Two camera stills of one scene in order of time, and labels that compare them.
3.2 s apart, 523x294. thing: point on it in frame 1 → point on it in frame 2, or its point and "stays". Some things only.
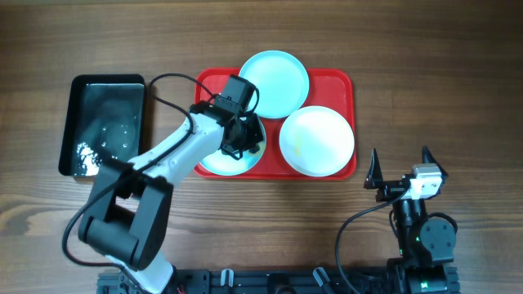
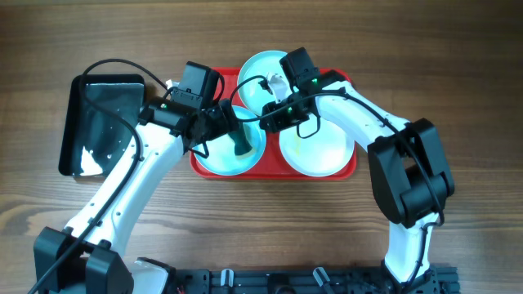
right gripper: (374, 181) → (270, 111)
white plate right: (316, 141) stays
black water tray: (104, 122) stays
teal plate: (222, 164) stays
